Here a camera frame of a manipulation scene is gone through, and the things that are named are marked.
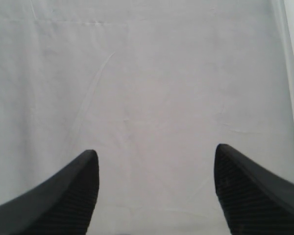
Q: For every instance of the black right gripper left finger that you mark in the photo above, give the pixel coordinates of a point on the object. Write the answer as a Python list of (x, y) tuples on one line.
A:
[(61, 205)]

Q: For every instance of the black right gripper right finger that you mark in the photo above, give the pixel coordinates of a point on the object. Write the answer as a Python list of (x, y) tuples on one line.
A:
[(254, 200)]

